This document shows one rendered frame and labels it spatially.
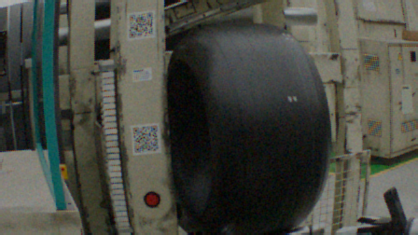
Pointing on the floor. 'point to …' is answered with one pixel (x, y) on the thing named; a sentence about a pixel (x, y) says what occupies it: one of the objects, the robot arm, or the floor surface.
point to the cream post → (130, 52)
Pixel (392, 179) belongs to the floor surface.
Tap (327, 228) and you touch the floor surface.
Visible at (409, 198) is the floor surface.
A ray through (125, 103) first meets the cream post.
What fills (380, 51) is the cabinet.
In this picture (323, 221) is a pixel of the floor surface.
